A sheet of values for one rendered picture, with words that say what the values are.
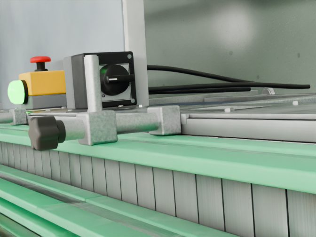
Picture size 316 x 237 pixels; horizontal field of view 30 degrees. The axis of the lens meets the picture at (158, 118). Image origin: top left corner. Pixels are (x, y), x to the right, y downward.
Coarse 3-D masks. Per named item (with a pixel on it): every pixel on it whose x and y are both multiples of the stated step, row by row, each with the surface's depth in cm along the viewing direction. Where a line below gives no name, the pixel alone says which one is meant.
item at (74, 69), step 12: (72, 60) 85; (108, 60) 83; (120, 60) 84; (132, 60) 85; (72, 72) 85; (84, 72) 82; (132, 72) 85; (72, 84) 86; (84, 84) 82; (132, 84) 85; (72, 96) 86; (84, 96) 82; (108, 96) 83; (120, 96) 84; (132, 96) 85; (72, 108) 87; (84, 108) 83
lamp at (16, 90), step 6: (12, 84) 108; (18, 84) 108; (24, 84) 108; (12, 90) 108; (18, 90) 107; (24, 90) 108; (12, 96) 108; (18, 96) 108; (24, 96) 108; (12, 102) 109; (18, 102) 108; (24, 102) 109
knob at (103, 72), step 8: (112, 64) 83; (104, 72) 81; (112, 72) 81; (120, 72) 82; (104, 80) 81; (112, 80) 80; (120, 80) 81; (128, 80) 81; (104, 88) 82; (112, 88) 81; (120, 88) 82
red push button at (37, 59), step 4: (36, 56) 110; (40, 56) 110; (44, 56) 110; (48, 56) 111; (32, 60) 110; (36, 60) 110; (40, 60) 110; (44, 60) 110; (48, 60) 111; (36, 64) 111; (40, 64) 111; (44, 64) 111; (40, 68) 111; (44, 68) 111
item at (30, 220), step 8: (0, 200) 80; (0, 208) 76; (8, 208) 74; (16, 208) 74; (8, 216) 73; (16, 216) 70; (24, 216) 68; (32, 216) 68; (24, 224) 67; (32, 224) 64; (40, 224) 63; (48, 224) 63; (40, 232) 62; (48, 232) 60; (56, 232) 59; (64, 232) 59; (72, 232) 59
